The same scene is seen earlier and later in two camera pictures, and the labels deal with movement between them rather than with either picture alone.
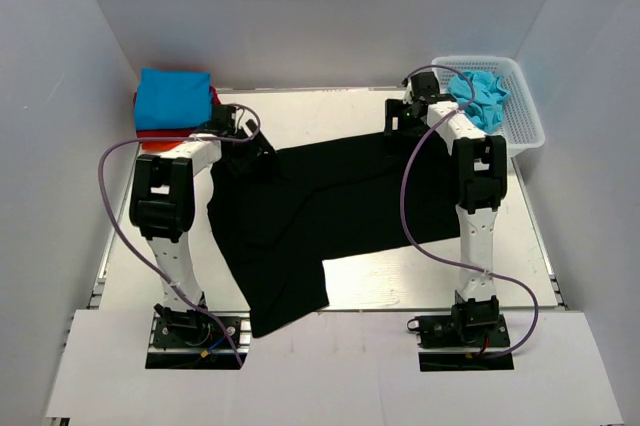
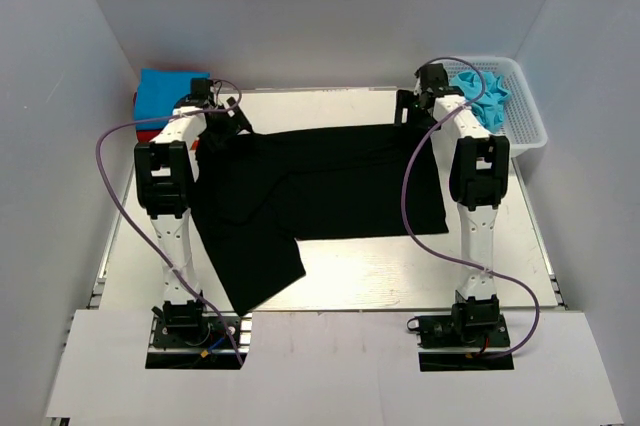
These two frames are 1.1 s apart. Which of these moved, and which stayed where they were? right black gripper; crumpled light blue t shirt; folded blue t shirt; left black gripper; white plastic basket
Moved: left black gripper; right black gripper
Stayed: white plastic basket; folded blue t shirt; crumpled light blue t shirt
